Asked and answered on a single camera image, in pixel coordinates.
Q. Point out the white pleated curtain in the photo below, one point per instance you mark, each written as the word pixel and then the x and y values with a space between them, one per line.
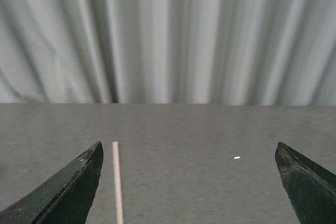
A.
pixel 233 52

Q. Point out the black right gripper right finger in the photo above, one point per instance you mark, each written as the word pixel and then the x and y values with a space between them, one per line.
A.
pixel 309 186

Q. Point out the white chopstick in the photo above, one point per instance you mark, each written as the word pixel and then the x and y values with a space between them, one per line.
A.
pixel 117 183

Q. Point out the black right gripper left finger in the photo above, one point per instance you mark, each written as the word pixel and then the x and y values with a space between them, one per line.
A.
pixel 66 197

